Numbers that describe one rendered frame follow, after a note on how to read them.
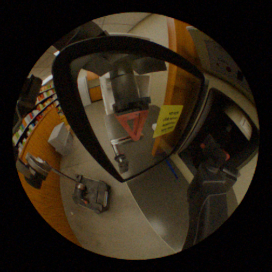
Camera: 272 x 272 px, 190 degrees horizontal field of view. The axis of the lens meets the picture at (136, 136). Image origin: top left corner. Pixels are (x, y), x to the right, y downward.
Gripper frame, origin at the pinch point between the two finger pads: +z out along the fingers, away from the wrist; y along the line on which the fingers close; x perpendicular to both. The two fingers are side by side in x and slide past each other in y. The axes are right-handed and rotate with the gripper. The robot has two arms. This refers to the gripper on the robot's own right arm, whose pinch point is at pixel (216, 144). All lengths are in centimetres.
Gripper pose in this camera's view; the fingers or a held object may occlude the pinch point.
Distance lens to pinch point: 41.0
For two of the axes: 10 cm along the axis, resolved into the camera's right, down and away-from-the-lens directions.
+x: -0.6, 7.3, 6.8
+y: -4.9, -6.1, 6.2
